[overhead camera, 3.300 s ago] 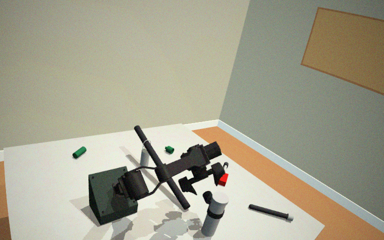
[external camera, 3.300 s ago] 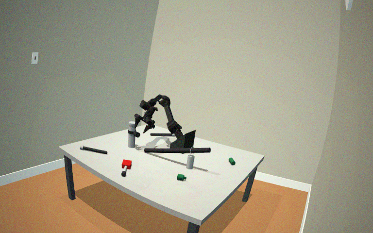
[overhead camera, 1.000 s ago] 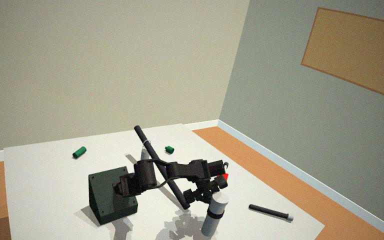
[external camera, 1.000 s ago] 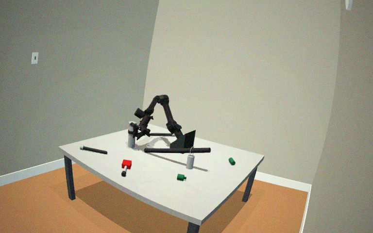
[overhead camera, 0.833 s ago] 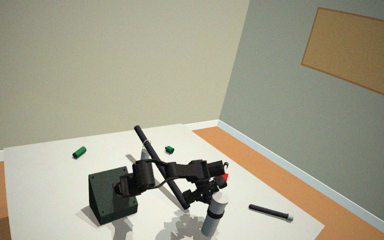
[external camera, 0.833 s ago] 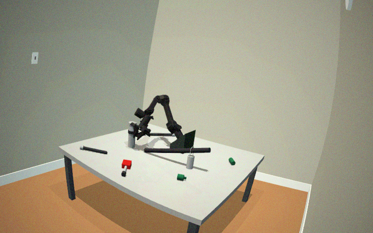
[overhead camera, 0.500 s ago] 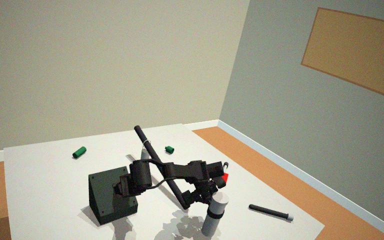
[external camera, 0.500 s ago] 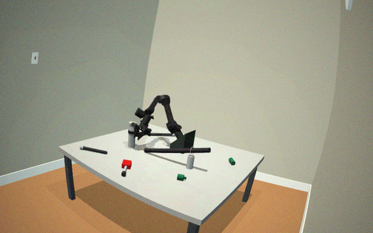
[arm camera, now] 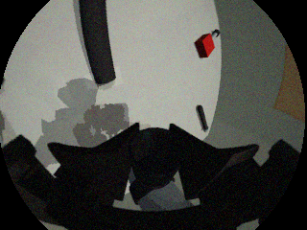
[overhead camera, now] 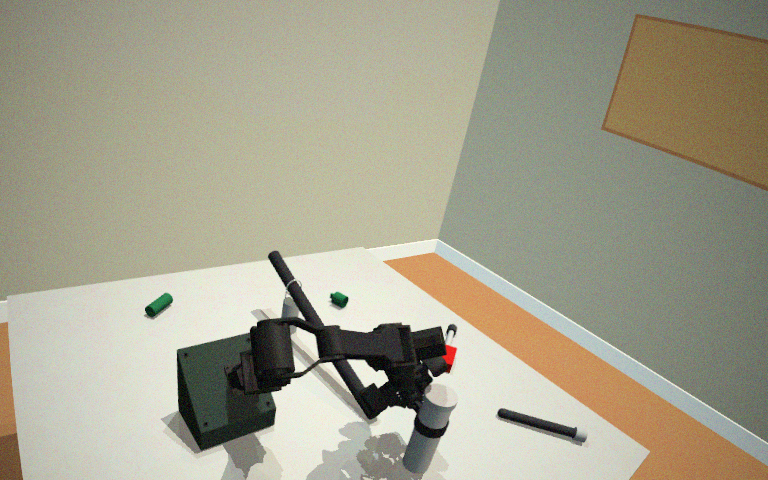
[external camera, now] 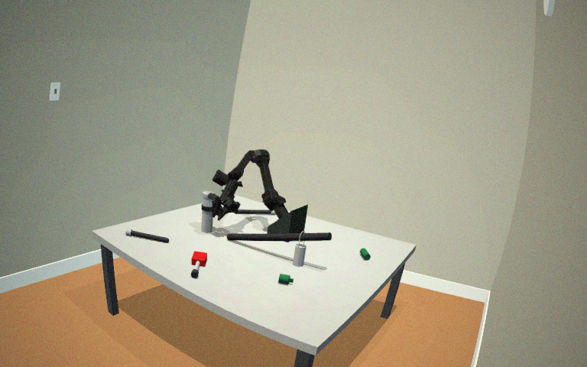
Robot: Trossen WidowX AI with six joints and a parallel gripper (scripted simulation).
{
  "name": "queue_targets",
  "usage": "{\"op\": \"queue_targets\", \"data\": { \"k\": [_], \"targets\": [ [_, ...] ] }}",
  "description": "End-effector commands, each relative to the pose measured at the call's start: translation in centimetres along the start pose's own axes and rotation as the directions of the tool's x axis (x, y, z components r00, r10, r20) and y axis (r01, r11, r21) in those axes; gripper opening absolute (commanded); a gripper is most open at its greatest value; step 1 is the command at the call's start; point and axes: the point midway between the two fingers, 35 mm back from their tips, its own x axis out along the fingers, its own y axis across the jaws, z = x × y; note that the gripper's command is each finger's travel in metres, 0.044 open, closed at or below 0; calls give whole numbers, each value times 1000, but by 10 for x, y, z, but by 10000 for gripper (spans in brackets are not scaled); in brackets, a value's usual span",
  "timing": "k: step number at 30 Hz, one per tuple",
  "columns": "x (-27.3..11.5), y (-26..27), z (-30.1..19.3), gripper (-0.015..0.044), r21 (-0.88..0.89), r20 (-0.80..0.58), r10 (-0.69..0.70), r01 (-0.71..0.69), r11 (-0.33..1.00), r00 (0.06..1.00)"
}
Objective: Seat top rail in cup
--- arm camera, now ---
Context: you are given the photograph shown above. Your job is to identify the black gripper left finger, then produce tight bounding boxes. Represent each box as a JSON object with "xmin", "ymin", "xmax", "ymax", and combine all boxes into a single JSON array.
[{"xmin": 49, "ymin": 123, "xmax": 139, "ymax": 202}]

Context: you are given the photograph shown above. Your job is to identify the grey cylinder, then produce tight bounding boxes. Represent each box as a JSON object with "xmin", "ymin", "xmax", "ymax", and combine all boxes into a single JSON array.
[{"xmin": 128, "ymin": 168, "xmax": 195, "ymax": 211}]

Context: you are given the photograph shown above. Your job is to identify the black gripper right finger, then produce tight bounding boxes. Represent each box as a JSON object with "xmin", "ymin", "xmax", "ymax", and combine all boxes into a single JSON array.
[{"xmin": 169, "ymin": 124, "xmax": 260, "ymax": 200}]

